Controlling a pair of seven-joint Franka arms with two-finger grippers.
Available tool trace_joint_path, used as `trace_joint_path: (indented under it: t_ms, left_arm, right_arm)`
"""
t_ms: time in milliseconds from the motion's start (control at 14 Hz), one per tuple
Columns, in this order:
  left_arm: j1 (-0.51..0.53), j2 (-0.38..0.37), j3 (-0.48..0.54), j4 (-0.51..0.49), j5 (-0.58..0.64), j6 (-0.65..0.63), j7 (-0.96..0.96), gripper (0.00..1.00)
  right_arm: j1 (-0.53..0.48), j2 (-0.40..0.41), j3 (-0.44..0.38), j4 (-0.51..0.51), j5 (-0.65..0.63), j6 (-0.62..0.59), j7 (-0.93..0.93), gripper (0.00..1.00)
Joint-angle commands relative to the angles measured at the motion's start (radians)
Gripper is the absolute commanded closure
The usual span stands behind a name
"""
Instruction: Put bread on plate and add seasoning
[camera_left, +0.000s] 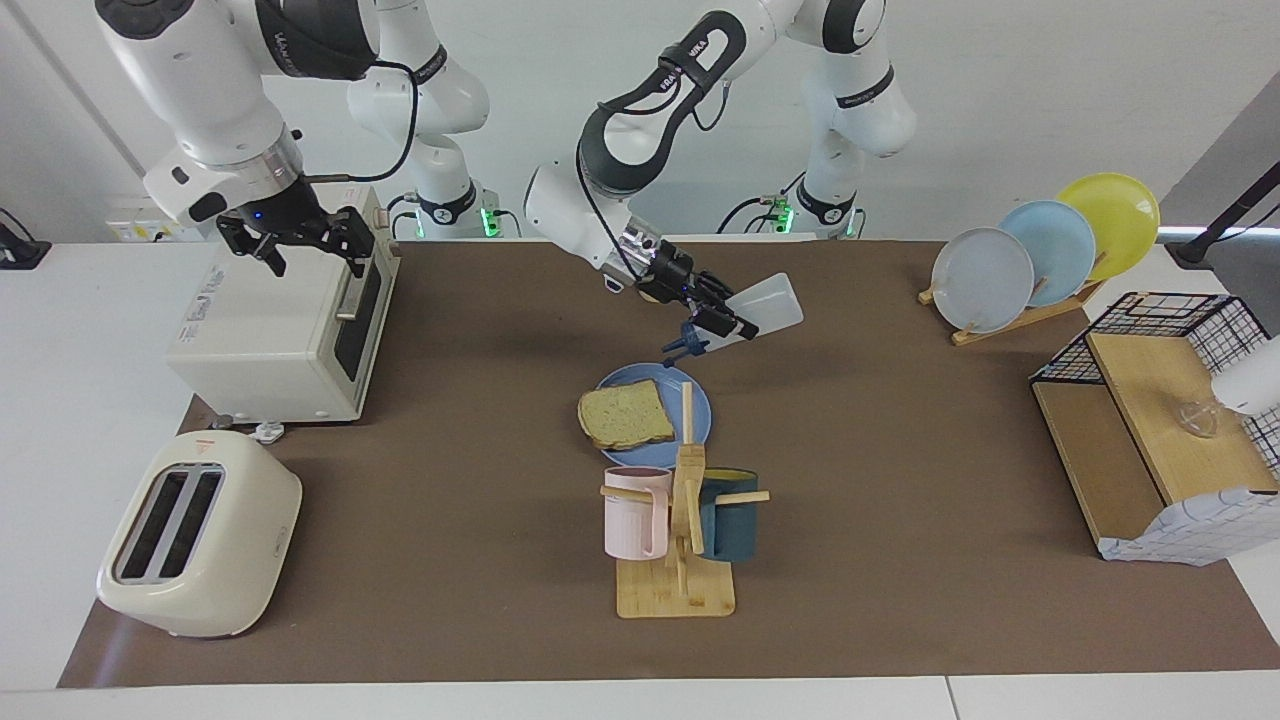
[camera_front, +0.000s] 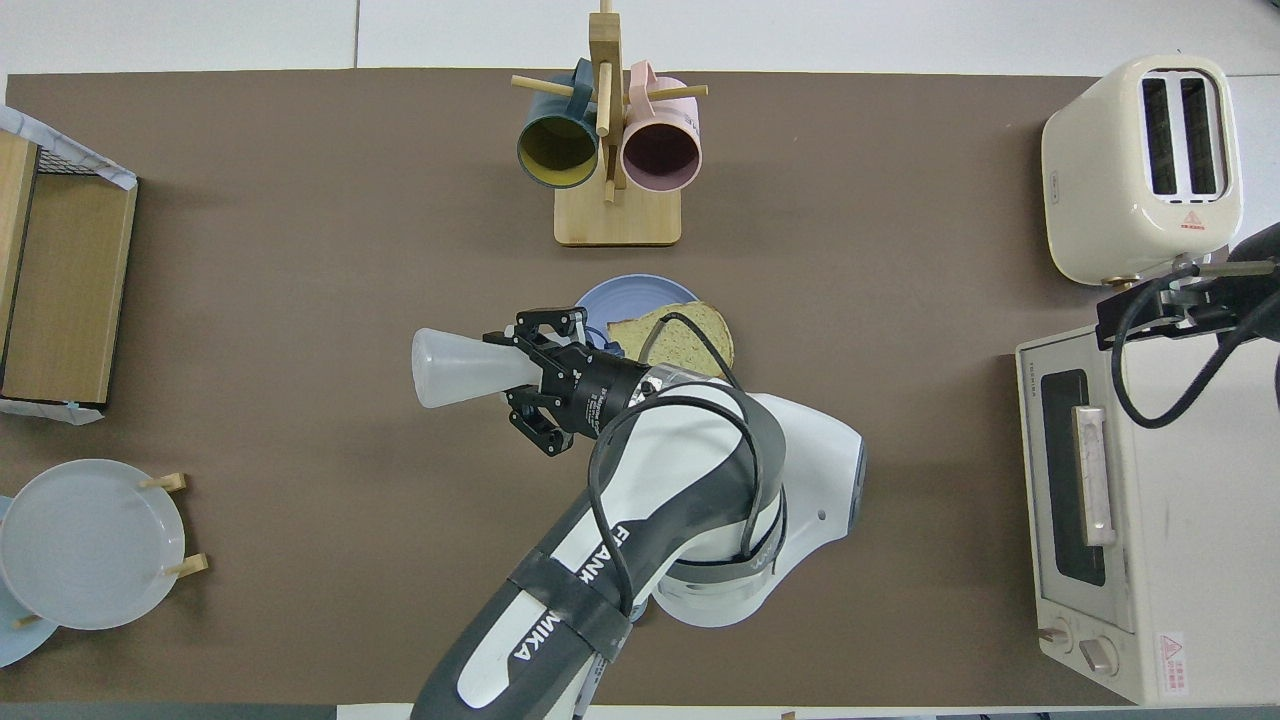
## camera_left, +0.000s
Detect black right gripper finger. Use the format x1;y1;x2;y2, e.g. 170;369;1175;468
218;216;289;278
333;207;376;278

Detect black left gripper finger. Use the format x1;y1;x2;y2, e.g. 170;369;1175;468
690;306;761;341
688;270;741;311

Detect blue-capped translucent squeeze bottle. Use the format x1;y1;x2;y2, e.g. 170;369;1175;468
662;272;804;368

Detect toasted bread slice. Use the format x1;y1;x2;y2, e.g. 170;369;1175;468
577;378;676;451

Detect periwinkle blue plate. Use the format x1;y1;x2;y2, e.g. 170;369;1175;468
595;362;713;471

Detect pale grey plate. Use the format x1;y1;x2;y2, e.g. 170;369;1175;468
930;227;1036;334

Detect wooden plate rack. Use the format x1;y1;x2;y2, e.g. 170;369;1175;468
918;278;1109;348

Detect light blue plate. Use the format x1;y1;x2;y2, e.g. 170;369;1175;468
998;200;1098;308

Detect yellow plate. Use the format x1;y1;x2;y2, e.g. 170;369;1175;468
1057;172;1161;283

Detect white toaster oven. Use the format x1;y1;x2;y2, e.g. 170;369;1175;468
166;183;401;425

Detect dark teal mug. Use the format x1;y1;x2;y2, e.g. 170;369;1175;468
698;468;761;561

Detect pink mug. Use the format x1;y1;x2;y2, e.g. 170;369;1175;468
603;466;673;561

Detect black clamp base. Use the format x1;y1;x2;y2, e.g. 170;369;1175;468
0;208;53;271

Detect brown table mat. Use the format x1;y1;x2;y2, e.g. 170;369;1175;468
57;240;1280;689

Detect wooden mug tree stand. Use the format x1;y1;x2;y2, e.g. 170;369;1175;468
600;382;771;619

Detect cream two-slot toaster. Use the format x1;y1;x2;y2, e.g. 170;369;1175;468
97;430;303;639

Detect wooden shelf unit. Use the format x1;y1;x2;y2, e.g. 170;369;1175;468
1030;330;1280;561

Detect black stand pole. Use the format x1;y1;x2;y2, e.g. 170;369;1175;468
1165;160;1280;271

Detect white cylinder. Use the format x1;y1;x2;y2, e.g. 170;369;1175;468
1210;337;1280;416

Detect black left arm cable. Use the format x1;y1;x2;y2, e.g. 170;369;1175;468
575;150;641;281

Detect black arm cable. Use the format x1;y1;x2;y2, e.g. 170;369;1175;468
575;150;641;281
300;60;419;186

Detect white wall power strip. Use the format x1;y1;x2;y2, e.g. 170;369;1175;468
105;193;216;244

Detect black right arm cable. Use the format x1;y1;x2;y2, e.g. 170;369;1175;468
300;60;419;186

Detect black wire basket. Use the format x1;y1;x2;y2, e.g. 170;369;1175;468
1030;292;1280;471

